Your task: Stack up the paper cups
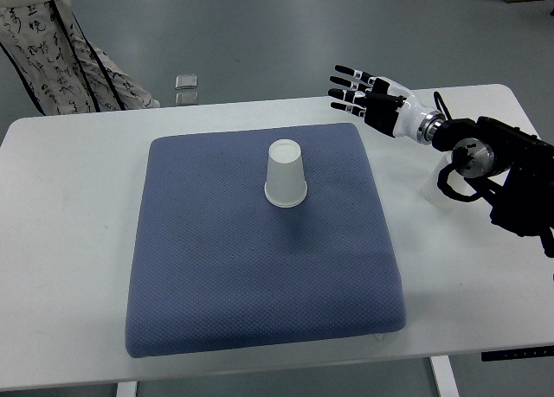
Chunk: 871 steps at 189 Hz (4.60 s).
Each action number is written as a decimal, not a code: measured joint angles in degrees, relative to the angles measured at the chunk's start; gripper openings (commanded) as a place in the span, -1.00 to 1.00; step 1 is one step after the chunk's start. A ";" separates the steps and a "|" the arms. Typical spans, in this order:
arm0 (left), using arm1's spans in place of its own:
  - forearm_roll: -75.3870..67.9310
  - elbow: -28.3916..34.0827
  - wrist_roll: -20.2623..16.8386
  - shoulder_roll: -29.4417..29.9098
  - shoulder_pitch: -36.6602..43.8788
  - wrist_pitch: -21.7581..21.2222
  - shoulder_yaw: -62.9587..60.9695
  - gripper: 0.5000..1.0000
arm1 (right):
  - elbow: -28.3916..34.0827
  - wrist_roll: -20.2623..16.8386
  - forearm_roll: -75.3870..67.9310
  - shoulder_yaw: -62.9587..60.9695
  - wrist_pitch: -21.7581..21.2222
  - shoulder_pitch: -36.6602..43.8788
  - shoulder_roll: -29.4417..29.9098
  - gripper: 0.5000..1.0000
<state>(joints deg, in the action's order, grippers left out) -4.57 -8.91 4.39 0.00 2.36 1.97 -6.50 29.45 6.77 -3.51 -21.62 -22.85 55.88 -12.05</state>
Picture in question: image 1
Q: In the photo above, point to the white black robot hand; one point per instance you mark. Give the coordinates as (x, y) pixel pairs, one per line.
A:
(390, 108)

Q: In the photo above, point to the white paper cup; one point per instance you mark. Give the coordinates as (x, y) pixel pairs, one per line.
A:
(434, 195)
(285, 185)

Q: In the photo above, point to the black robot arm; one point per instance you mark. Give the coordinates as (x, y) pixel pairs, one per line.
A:
(508, 168)

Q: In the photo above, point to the white paper cup on cushion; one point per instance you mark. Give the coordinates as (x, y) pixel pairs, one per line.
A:
(285, 185)

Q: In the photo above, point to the lower metal floor plate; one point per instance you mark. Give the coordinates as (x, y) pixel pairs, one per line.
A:
(188, 98)

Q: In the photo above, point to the blue textured cushion pad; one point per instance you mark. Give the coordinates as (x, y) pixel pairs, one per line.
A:
(218, 266)

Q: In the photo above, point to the white right table leg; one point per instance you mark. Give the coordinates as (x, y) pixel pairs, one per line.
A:
(444, 376)

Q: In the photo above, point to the white table leg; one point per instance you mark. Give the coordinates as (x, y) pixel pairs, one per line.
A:
(127, 389)
(444, 376)

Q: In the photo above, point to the black desk control panel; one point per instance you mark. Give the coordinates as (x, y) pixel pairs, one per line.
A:
(517, 354)

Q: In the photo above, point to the white left table leg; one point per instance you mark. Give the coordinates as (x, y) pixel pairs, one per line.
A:
(127, 389)

